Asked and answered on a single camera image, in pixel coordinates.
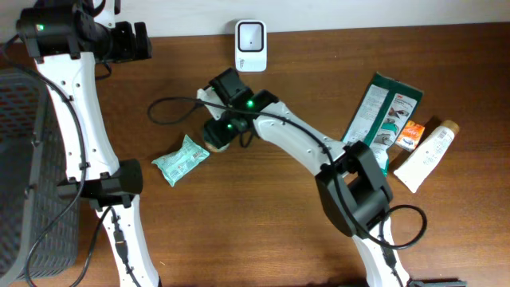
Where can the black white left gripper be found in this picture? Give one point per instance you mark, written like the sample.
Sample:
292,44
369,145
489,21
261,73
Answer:
132,51

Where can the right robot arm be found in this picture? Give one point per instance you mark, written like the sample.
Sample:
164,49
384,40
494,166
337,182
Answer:
354,193

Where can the grey plastic basket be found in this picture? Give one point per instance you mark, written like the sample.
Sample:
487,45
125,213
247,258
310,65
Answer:
32,166

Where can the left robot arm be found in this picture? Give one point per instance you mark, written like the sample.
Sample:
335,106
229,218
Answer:
67,40

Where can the orange tissue packet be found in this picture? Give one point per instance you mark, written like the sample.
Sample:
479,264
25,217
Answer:
410,136

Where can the mint green snack packet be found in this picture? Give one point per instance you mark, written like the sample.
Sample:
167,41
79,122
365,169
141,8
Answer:
177,164

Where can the white lotion tube gold cap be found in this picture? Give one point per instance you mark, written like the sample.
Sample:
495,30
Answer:
422,161

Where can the green white gloves package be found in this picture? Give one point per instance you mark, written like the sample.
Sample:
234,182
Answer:
386,107

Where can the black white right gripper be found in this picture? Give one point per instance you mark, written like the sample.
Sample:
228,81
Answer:
211,133

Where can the green lid jar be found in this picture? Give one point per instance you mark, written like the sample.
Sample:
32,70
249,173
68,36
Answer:
214,149

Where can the white barcode scanner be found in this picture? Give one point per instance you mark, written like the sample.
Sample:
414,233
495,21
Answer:
251,46

